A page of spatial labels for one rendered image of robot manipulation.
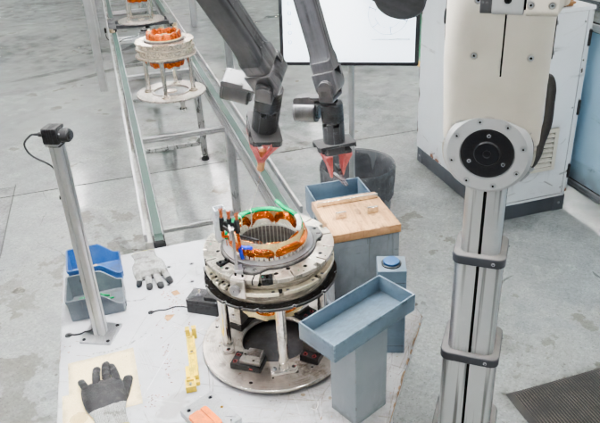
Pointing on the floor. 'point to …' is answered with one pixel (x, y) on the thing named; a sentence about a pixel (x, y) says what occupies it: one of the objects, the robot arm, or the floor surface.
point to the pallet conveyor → (153, 228)
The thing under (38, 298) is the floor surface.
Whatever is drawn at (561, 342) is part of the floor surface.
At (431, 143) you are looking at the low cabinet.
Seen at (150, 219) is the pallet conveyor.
